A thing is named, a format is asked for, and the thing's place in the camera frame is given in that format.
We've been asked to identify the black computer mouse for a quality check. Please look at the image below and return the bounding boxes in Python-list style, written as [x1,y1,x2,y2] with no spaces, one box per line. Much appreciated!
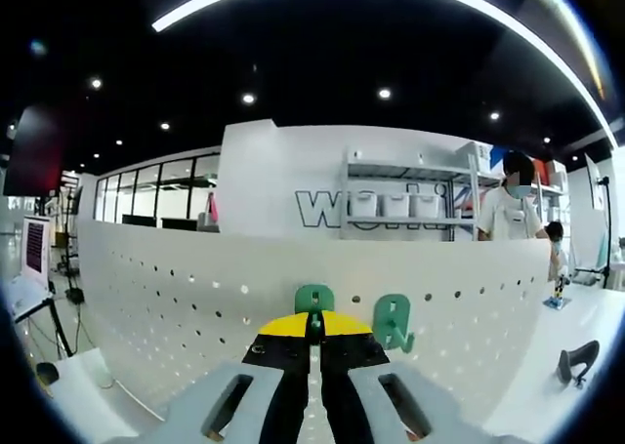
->
[36,361,61,386]

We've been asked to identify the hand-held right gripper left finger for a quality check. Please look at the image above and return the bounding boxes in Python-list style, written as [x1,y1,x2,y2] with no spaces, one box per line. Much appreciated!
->
[141,311,313,444]

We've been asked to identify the dark red hanging screen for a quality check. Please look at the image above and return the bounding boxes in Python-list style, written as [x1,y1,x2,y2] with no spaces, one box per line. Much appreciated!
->
[4,104,64,196]

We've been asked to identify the white perforated mounting plate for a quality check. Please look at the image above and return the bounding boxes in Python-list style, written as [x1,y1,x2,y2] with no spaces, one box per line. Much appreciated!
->
[76,218,557,424]

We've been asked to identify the grey metal shelf rack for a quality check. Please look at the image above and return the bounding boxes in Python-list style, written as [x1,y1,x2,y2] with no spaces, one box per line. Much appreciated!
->
[341,145,482,243]

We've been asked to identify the white storage bin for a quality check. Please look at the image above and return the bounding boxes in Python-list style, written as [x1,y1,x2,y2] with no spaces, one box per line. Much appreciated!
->
[383,194,414,220]
[349,194,382,219]
[414,195,443,220]

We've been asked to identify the long ceiling strip light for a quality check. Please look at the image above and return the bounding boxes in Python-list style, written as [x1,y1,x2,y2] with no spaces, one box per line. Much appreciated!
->
[150,0,621,138]

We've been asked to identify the thin white cable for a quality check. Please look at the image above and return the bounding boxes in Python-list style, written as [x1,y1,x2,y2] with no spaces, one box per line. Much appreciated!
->
[100,370,167,422]

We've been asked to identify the black easel stand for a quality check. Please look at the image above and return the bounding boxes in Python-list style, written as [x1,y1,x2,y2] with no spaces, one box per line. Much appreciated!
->
[14,292,79,360]

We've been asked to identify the black tripod stand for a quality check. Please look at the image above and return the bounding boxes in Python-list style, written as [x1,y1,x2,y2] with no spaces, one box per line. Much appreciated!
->
[573,175,625,289]

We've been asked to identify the green hook assembly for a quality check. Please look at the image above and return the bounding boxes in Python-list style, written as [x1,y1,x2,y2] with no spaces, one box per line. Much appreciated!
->
[373,293,416,355]
[294,283,336,346]

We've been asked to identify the white display panel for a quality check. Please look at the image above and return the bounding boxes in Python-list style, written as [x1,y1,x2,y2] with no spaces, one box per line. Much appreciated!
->
[19,214,54,289]

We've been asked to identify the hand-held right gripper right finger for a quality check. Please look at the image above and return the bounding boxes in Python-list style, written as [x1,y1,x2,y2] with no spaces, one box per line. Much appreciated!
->
[319,310,494,444]

